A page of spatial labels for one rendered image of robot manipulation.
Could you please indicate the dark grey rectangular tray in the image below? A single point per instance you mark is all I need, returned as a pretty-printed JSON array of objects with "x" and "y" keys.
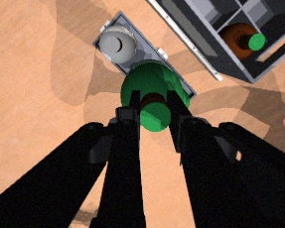
[{"x": 145, "y": 50}]

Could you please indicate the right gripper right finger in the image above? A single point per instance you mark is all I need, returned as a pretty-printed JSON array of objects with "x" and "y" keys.
[{"x": 219, "y": 185}]

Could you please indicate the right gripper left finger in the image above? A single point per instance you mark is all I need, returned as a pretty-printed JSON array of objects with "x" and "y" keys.
[{"x": 50, "y": 194}]

